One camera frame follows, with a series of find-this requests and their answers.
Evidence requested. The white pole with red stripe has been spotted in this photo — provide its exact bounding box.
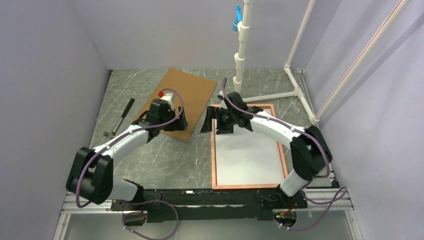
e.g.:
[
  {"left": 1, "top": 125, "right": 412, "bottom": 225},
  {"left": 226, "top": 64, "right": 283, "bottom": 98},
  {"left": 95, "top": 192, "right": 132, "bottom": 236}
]
[{"left": 310, "top": 0, "right": 411, "bottom": 125}]

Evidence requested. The printed photo sheet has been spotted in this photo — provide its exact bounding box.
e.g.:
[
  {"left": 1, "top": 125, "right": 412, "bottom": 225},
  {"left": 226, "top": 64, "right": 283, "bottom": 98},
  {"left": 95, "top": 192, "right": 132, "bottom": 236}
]
[{"left": 215, "top": 106, "right": 286, "bottom": 186}]

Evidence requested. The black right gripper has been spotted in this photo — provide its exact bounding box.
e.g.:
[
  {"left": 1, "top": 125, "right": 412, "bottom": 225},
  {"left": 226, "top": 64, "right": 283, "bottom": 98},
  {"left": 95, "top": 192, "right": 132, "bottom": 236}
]
[{"left": 200, "top": 106, "right": 237, "bottom": 135}]

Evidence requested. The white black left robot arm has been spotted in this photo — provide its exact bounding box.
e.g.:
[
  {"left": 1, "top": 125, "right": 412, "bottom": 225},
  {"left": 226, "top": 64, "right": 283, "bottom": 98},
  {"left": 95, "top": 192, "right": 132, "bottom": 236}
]
[{"left": 66, "top": 98, "right": 188, "bottom": 210}]

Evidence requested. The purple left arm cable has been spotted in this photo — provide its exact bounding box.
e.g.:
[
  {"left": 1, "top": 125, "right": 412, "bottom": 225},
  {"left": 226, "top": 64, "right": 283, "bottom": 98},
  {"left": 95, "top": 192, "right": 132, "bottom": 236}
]
[{"left": 75, "top": 88, "right": 180, "bottom": 240}]

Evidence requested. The red picture frame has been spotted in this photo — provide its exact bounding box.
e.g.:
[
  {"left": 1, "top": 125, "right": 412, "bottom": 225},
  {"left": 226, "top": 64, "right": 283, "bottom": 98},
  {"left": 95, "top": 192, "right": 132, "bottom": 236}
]
[{"left": 210, "top": 103, "right": 290, "bottom": 190}]

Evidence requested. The brown cardboard backing board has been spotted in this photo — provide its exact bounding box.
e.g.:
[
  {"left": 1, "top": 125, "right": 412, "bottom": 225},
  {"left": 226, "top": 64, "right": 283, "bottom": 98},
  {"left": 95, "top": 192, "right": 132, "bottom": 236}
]
[{"left": 136, "top": 68, "right": 218, "bottom": 143}]

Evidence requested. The black handled hammer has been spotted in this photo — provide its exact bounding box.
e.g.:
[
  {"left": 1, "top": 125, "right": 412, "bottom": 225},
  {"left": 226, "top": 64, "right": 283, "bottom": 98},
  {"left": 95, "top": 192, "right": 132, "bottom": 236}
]
[{"left": 103, "top": 98, "right": 135, "bottom": 139}]

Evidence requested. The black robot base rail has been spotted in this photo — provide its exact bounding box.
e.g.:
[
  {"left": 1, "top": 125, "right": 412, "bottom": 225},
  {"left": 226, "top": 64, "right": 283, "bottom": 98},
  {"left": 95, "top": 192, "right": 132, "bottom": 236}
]
[{"left": 110, "top": 188, "right": 308, "bottom": 223}]

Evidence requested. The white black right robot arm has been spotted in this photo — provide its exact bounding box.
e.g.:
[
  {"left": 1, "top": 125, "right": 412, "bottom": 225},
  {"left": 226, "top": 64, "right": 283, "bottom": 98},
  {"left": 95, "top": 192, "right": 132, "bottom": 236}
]
[{"left": 201, "top": 92, "right": 332, "bottom": 208}]

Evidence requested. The white PVC pipe stand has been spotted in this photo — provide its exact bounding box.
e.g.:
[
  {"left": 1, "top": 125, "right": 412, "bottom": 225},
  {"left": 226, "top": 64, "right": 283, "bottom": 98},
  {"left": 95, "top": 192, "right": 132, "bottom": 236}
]
[{"left": 231, "top": 0, "right": 323, "bottom": 124}]

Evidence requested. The blue pipe fitting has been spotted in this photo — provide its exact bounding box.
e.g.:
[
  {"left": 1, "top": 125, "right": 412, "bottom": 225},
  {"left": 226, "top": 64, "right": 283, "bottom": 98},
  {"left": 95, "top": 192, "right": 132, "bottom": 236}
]
[{"left": 232, "top": 5, "right": 243, "bottom": 32}]

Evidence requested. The aluminium extrusion frame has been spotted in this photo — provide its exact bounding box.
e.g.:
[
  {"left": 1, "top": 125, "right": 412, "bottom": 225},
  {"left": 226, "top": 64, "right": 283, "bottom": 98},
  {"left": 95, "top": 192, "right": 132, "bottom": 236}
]
[{"left": 52, "top": 71, "right": 364, "bottom": 240}]

